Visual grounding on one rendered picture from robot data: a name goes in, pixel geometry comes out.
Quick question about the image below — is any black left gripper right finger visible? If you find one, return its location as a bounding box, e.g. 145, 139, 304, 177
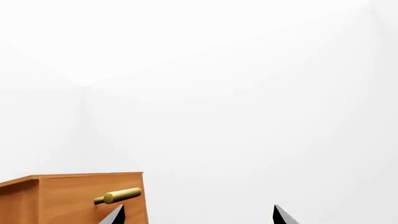
272, 204, 300, 224

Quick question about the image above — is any brass cabinet handle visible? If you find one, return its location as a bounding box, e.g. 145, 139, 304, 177
93, 187, 143, 206

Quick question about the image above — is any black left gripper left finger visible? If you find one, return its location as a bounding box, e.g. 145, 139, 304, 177
99, 203, 126, 224

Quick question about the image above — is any wooden cabinet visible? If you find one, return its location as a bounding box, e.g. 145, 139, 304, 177
0, 172, 149, 224

